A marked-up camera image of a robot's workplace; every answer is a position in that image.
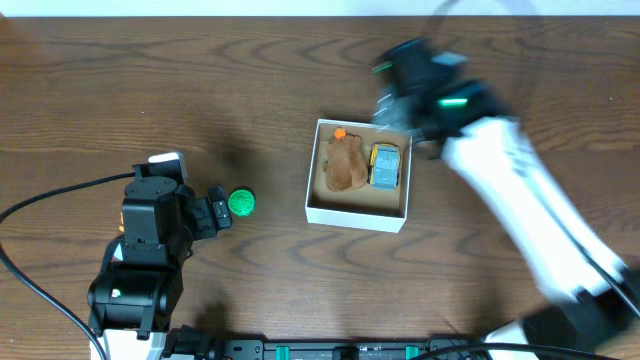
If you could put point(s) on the orange rubber duck toy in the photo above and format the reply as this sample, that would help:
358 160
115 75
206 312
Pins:
121 226

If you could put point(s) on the brown plush bear toy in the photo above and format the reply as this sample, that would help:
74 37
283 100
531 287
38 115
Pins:
345 168

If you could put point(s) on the green round disc toy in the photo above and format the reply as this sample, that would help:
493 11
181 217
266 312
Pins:
242 202

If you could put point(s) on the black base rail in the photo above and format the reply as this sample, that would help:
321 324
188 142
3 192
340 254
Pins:
191 343

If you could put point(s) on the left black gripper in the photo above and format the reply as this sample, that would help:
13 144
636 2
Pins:
219 208

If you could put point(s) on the white cardboard box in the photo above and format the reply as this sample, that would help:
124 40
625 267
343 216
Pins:
366 208

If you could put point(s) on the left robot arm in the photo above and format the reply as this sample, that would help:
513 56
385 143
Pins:
140 281

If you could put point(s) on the yellow grey toy truck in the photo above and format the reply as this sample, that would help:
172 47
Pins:
384 166

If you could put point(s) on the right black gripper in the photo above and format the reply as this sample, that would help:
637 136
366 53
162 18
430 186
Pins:
391 107

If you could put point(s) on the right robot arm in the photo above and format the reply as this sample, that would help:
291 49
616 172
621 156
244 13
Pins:
593 296

